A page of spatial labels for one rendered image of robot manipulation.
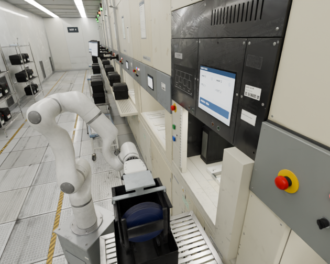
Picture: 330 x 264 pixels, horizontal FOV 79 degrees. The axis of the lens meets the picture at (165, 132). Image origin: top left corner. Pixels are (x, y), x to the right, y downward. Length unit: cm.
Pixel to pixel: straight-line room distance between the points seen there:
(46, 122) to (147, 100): 200
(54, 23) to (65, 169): 1372
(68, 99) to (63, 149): 26
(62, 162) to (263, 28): 102
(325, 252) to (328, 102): 37
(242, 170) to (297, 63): 37
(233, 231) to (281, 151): 45
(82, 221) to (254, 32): 127
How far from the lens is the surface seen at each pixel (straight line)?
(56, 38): 1464
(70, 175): 114
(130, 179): 88
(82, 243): 139
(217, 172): 157
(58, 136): 109
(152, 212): 91
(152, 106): 291
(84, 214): 135
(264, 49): 71
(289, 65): 66
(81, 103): 99
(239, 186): 82
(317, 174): 63
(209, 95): 98
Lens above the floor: 181
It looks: 25 degrees down
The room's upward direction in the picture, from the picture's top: 1 degrees counter-clockwise
